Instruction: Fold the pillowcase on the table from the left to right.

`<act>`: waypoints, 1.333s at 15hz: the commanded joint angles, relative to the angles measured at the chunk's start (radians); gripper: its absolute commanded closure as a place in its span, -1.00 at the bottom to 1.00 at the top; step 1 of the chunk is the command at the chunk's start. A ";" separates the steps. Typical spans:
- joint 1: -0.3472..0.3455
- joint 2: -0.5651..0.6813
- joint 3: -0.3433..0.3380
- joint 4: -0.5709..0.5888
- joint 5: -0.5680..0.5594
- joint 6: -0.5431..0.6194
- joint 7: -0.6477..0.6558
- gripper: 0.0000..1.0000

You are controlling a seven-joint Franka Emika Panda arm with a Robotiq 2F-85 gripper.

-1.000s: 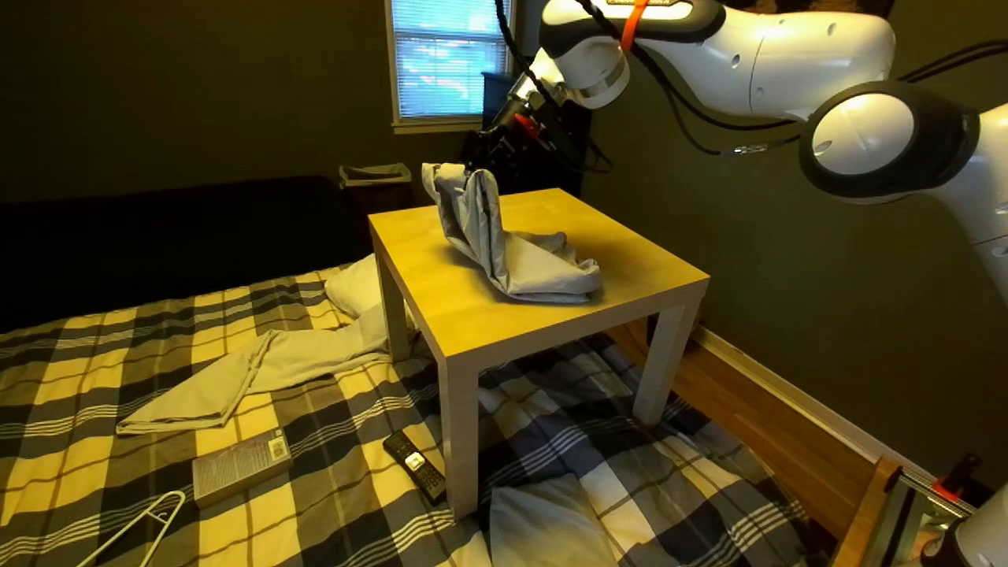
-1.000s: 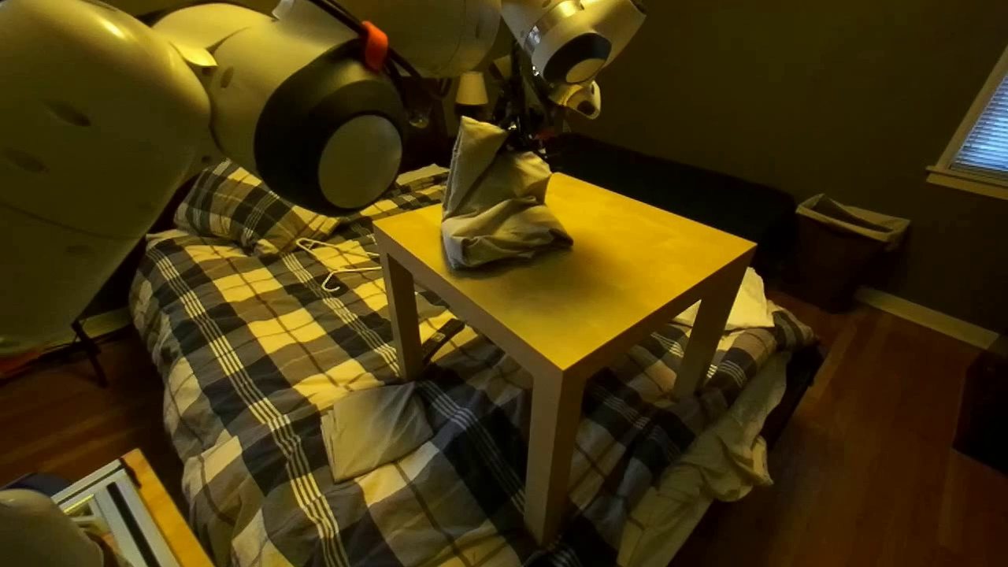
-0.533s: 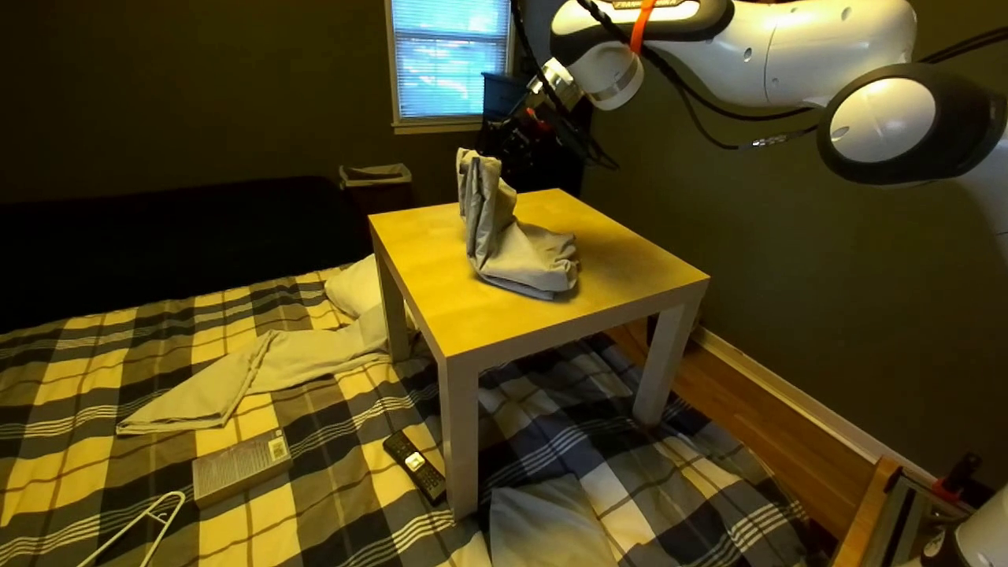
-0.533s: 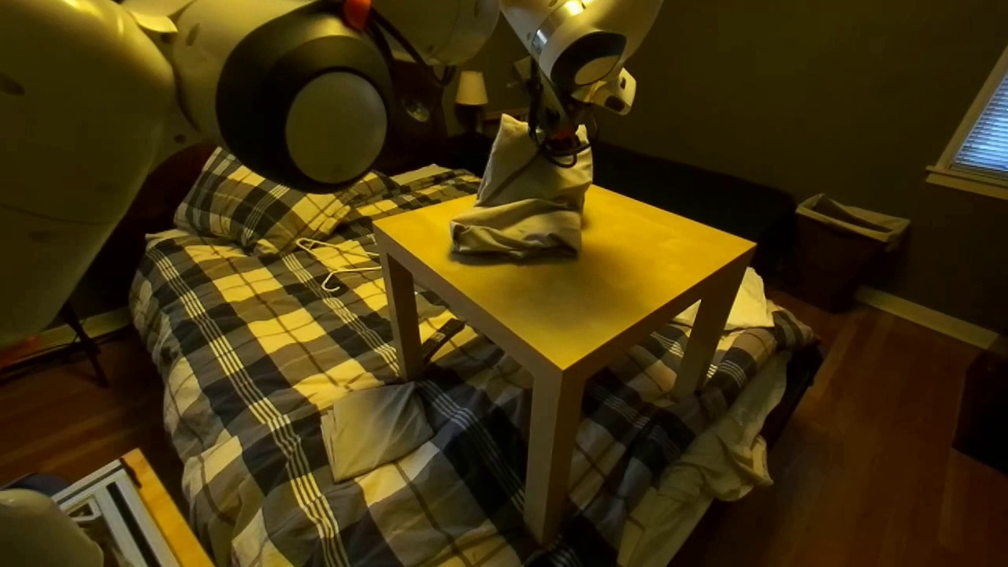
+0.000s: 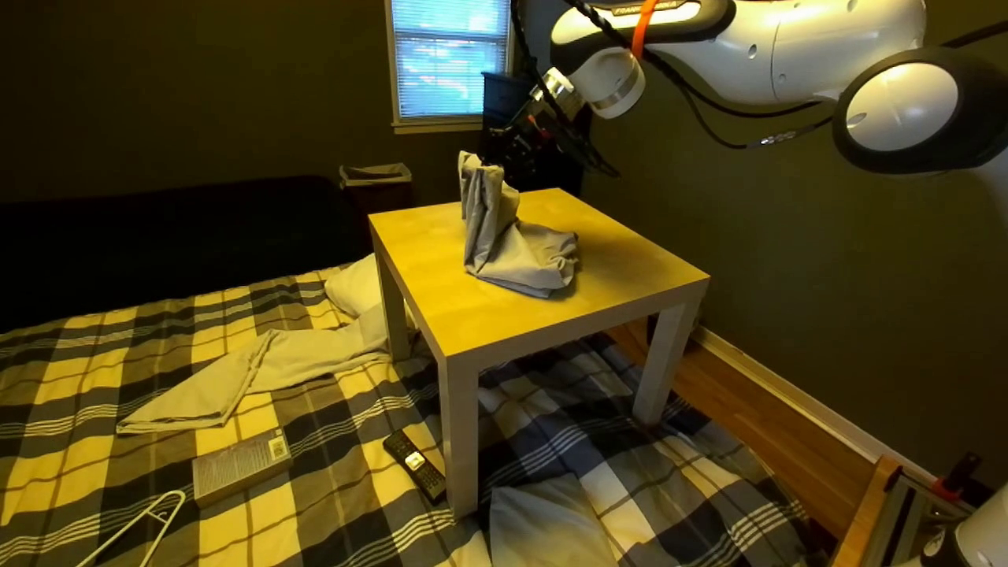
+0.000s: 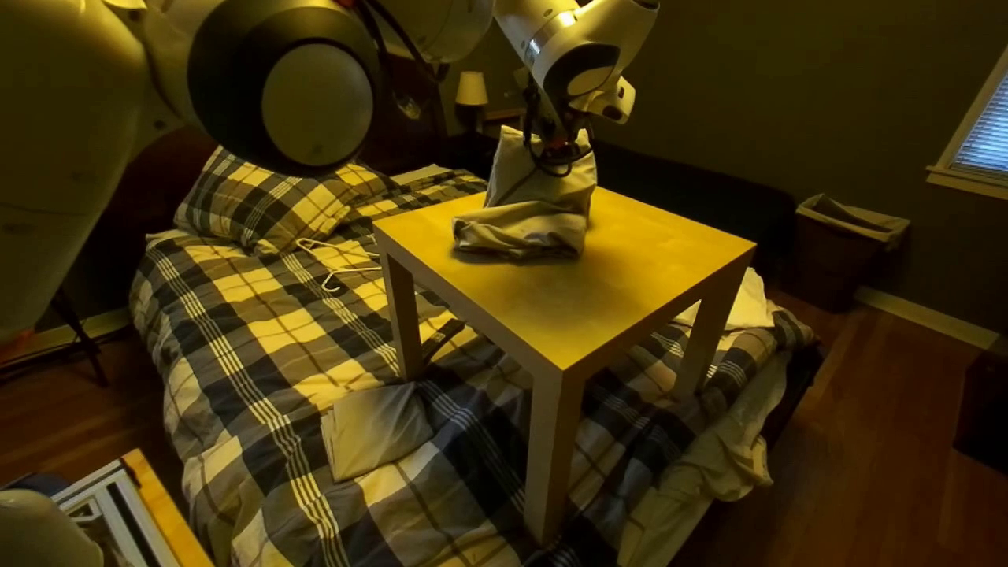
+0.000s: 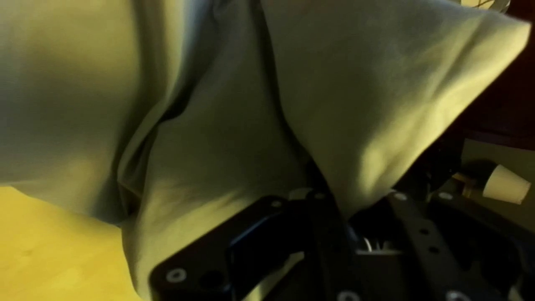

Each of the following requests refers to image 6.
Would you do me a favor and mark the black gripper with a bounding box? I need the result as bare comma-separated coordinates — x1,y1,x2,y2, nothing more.
518,92,591,175

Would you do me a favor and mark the grey pillowcase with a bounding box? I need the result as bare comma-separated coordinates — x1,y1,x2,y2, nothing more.
451,121,600,263

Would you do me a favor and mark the small table lamp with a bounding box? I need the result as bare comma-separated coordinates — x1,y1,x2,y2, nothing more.
452,69,494,139

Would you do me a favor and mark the light wooden side table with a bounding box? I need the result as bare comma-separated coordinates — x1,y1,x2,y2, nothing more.
371,187,759,548

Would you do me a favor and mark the white pillow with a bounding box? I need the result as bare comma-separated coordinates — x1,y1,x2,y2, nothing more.
674,263,782,336

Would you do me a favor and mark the plaid pillow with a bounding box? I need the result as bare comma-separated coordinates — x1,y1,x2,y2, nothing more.
170,141,392,255

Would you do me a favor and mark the dark square basket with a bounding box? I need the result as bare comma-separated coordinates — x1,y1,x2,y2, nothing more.
791,189,914,315

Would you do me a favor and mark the small white cushion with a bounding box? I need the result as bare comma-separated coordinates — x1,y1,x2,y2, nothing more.
315,378,439,486

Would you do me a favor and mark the white bed sheet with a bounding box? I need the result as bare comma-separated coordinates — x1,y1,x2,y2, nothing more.
611,344,806,567

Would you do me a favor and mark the plaid checkered bed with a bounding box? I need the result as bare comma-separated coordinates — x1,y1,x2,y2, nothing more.
126,159,821,567

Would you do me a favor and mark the black tripod leg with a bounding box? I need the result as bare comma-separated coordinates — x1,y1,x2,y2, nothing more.
45,287,113,389

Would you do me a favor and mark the wooden board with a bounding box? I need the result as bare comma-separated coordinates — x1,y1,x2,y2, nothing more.
117,447,217,567

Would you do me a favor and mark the white rounded object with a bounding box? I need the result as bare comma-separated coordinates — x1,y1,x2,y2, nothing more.
0,486,108,567

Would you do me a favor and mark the white wire hanger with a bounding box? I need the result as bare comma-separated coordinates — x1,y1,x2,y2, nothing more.
295,232,358,298

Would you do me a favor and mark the window with white frame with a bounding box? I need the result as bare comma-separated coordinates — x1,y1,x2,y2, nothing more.
924,43,1008,203

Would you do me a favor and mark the white metal frame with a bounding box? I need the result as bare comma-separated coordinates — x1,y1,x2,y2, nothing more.
46,456,183,567

